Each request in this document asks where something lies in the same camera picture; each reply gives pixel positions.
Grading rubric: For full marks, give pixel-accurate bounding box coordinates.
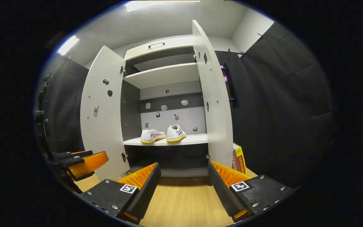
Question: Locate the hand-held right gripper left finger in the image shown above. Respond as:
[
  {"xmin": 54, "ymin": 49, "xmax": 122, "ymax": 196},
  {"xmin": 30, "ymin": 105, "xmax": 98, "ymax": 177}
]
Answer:
[{"xmin": 79, "ymin": 162, "xmax": 162, "ymax": 224}]

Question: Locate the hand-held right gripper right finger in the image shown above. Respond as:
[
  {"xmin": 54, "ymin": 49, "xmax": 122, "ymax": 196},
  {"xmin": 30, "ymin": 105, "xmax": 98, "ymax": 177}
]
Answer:
[{"xmin": 207, "ymin": 160, "xmax": 296, "ymax": 223}]

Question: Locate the grey shoe cabinet door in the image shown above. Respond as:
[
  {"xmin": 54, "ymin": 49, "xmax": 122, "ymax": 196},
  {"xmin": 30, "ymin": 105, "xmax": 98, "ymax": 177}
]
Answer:
[
  {"xmin": 80, "ymin": 46, "xmax": 131, "ymax": 181},
  {"xmin": 192, "ymin": 20, "xmax": 239, "ymax": 168}
]

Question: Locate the white canvas shoe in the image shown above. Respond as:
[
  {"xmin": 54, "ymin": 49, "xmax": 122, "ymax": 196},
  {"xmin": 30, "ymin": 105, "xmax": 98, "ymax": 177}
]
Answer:
[
  {"xmin": 166, "ymin": 124, "xmax": 187, "ymax": 143},
  {"xmin": 140, "ymin": 129, "xmax": 166, "ymax": 144}
]

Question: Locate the grey shoe cabinet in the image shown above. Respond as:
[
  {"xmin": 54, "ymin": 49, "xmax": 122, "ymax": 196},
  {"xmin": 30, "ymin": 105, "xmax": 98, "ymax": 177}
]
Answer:
[{"xmin": 120, "ymin": 35, "xmax": 210, "ymax": 178}]

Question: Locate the white cabinet drawer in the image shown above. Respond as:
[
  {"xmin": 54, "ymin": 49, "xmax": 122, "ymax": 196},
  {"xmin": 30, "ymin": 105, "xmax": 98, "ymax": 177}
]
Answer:
[{"xmin": 124, "ymin": 35, "xmax": 194, "ymax": 61}]

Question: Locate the red book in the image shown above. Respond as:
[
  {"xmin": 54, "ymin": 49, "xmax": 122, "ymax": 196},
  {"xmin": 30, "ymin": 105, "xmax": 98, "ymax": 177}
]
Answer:
[{"xmin": 232, "ymin": 148, "xmax": 242, "ymax": 174}]

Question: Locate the yellow book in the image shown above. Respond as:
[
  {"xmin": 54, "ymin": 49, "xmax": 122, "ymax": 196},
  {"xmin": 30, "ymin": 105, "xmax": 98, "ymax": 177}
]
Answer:
[{"xmin": 233, "ymin": 143, "xmax": 247, "ymax": 175}]

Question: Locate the small ceiling light panel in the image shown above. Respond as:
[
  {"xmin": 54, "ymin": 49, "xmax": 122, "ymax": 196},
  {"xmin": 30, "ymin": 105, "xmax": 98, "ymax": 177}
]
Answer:
[{"xmin": 58, "ymin": 35, "xmax": 80, "ymax": 56}]

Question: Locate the large ceiling light panel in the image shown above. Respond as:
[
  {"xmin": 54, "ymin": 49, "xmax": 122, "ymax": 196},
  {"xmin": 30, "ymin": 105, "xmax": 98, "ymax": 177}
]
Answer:
[{"xmin": 125, "ymin": 0, "xmax": 201, "ymax": 13}]

